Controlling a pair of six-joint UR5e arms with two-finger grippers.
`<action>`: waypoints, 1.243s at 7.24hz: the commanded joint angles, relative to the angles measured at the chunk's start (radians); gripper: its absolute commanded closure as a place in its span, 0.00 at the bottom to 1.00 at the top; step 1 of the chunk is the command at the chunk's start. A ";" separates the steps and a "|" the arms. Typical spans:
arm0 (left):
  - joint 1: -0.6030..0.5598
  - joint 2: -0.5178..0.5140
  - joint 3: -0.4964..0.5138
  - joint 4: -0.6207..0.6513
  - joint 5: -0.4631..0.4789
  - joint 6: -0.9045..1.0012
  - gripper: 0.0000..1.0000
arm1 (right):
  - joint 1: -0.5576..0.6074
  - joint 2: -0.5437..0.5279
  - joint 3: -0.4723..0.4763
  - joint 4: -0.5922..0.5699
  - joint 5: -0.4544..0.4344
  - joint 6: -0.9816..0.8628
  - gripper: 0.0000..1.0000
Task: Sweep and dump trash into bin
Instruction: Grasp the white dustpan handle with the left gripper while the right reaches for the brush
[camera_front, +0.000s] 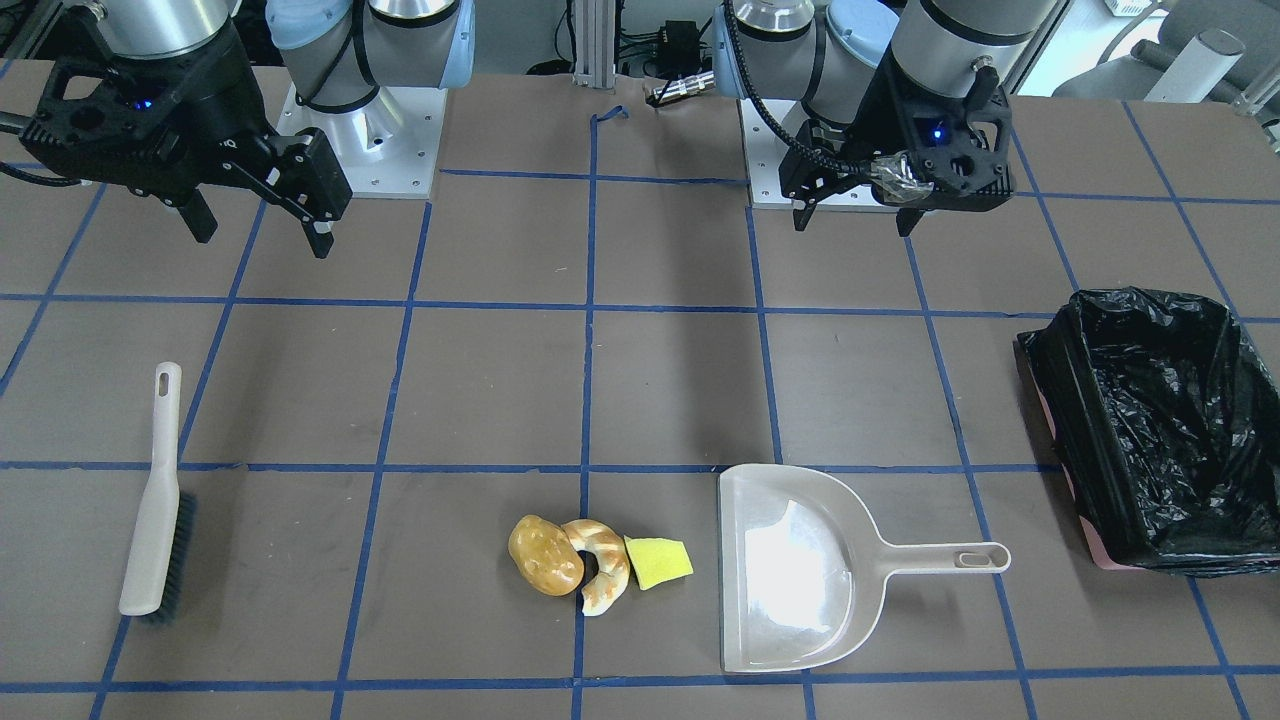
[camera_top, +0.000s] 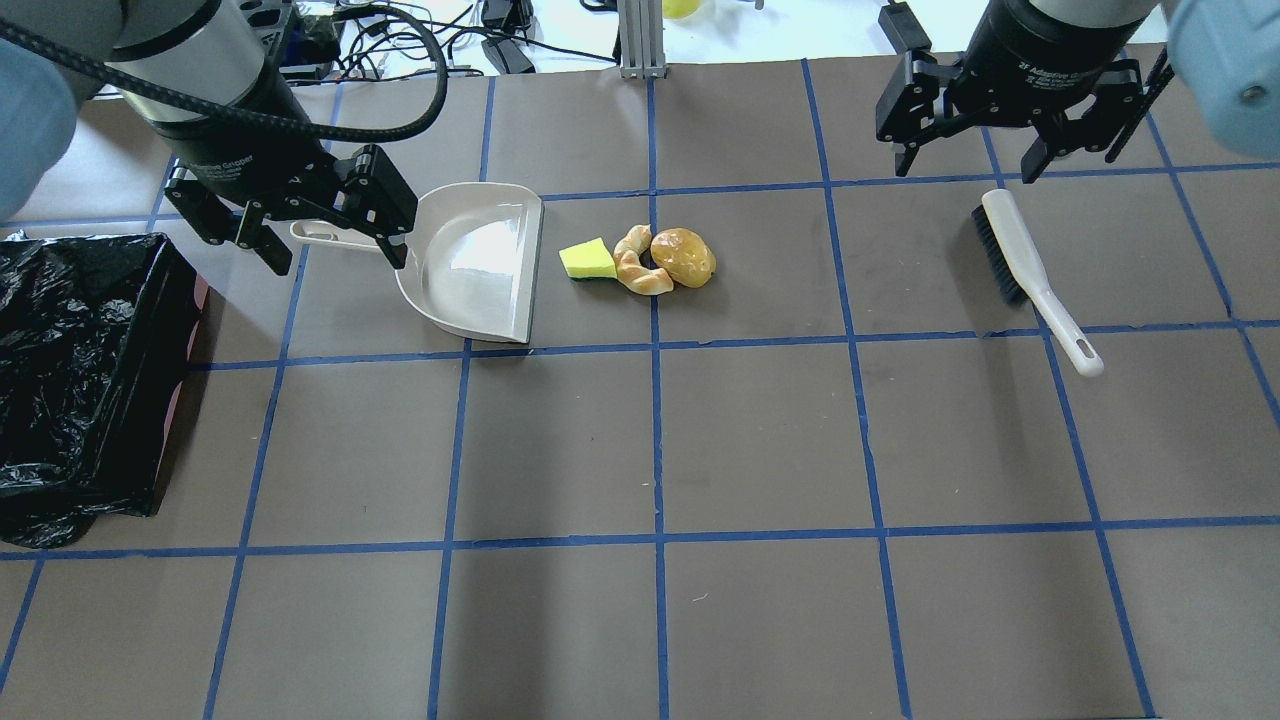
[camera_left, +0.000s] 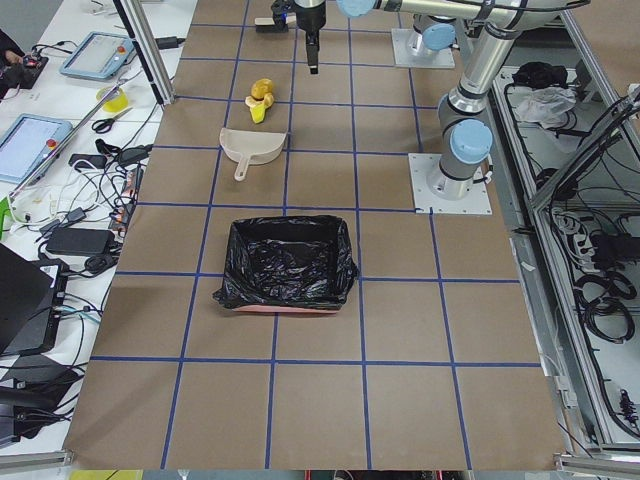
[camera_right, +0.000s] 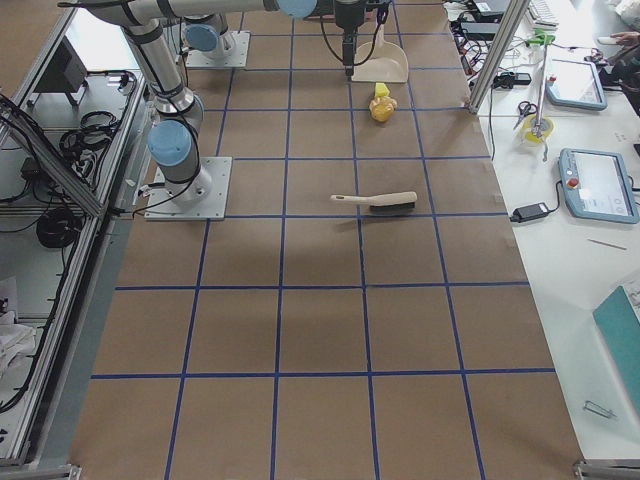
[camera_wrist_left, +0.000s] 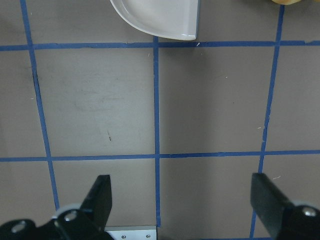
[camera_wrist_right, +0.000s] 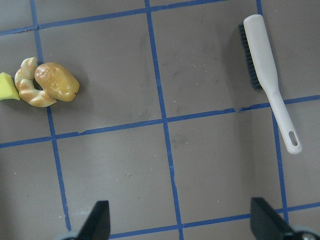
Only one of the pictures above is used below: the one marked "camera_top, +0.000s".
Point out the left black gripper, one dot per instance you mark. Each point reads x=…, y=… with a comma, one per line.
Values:
x=243, y=158

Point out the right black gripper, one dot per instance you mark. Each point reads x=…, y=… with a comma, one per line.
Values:
x=1030, y=62

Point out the beige hand brush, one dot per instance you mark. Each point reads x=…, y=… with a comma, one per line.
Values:
x=1020, y=276

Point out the beige plastic dustpan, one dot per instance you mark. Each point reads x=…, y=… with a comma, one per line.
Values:
x=472, y=260

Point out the yellow sponge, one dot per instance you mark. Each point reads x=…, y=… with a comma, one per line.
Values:
x=588, y=261

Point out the round bread roll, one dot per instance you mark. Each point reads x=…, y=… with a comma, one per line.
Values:
x=685, y=256

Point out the croissant bread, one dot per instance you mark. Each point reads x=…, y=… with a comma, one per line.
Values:
x=629, y=266

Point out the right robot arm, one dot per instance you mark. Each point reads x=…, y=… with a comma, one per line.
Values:
x=1224, y=51

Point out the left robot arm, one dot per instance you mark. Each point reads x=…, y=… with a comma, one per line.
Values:
x=204, y=57

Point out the bin with black bag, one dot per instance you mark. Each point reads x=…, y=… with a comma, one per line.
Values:
x=95, y=336

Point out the black power adapter right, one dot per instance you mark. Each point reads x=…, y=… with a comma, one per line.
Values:
x=902, y=28

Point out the black power adapter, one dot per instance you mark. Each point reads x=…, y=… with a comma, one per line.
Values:
x=506, y=57
x=902, y=28

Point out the aluminium frame post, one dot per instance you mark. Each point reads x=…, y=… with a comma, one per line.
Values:
x=640, y=40

